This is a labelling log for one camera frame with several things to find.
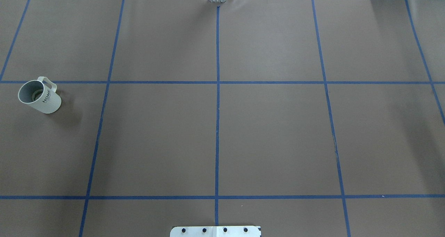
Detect white mug with handle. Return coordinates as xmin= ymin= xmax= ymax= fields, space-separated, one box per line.
xmin=17 ymin=76 xmax=62 ymax=114

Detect brown table mat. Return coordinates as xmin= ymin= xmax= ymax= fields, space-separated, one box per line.
xmin=1 ymin=0 xmax=444 ymax=237

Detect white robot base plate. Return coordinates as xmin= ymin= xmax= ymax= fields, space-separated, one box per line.
xmin=170 ymin=226 xmax=262 ymax=237

